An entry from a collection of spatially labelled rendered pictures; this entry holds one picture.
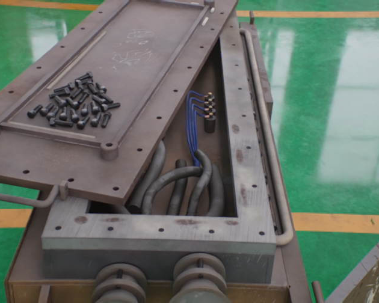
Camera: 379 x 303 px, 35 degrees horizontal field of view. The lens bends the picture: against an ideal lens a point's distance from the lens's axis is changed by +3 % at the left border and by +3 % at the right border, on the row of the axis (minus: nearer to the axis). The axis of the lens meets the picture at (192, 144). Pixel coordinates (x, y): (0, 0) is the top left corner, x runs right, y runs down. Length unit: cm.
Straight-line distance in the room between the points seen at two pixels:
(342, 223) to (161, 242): 230
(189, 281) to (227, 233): 12
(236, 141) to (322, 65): 369
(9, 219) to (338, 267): 173
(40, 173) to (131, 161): 20
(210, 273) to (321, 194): 246
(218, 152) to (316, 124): 267
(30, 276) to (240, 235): 43
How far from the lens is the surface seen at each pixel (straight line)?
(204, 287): 109
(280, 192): 143
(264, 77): 202
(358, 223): 341
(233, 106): 159
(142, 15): 210
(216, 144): 162
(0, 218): 335
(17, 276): 127
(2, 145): 140
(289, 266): 128
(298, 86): 469
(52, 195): 122
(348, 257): 319
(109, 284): 116
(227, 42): 197
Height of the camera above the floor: 212
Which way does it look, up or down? 33 degrees down
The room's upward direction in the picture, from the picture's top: 3 degrees clockwise
